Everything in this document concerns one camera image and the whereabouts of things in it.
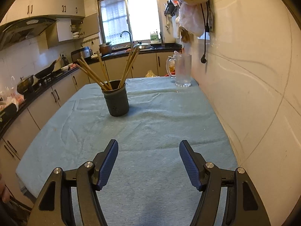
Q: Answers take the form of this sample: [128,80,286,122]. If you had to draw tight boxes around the steel pot lid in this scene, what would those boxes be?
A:
[136,42,152,50]

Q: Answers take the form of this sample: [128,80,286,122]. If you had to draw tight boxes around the light blue table cloth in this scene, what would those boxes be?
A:
[16,77,237,225]

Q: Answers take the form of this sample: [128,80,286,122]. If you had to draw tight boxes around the range hood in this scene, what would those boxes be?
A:
[1,16,57,50]

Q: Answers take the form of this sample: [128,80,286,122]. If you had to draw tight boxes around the black power cable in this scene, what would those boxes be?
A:
[199,2,211,64]

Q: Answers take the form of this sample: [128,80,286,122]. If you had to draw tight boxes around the white bowl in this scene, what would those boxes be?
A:
[61,65,69,72]

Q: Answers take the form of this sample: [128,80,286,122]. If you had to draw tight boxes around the black countertop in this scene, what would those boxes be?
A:
[1,43,182,137]

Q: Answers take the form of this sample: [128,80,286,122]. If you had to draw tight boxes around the steel pot on stove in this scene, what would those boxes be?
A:
[17,75,34,94]

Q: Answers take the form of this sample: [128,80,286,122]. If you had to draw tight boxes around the brown pot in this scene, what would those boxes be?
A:
[99,42,112,56]

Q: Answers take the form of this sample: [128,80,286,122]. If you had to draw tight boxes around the black wall shelf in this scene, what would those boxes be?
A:
[164,0,178,17]

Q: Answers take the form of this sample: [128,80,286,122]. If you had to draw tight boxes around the kitchen cabinets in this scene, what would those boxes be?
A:
[0,51,176,208]
[0,0,86,43]

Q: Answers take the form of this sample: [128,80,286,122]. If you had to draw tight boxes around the steel rice cooker box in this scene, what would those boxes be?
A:
[71,47,92,63]

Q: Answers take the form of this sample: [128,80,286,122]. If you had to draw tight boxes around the upper kitchen cabinets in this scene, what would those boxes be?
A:
[0,0,86,43]

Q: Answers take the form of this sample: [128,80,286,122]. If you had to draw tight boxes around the clear glass pitcher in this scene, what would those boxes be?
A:
[166,53,192,87]

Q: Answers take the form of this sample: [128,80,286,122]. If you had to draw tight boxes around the yellow plastic bag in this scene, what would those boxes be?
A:
[145,70,157,78]

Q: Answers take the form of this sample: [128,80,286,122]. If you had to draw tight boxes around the lower kitchen cabinets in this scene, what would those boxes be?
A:
[0,51,176,208]

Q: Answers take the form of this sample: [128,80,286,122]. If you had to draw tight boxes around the window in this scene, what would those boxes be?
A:
[97,0,162,45]

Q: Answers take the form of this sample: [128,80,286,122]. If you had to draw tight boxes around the green dish soap bottle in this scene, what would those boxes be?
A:
[150,31,160,44]

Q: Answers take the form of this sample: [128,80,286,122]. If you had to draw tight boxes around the hanging white plastic bags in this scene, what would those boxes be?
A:
[176,3,205,43]

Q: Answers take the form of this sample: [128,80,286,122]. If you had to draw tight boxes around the sink faucet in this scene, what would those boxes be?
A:
[120,30,134,47]

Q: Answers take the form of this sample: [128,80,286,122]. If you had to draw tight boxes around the right hand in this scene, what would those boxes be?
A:
[0,174,10,204]

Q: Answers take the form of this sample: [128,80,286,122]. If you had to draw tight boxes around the black wok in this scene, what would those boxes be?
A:
[34,57,61,79]

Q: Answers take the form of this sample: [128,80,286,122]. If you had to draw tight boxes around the dark utensil holder cup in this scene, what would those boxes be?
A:
[103,80,129,117]

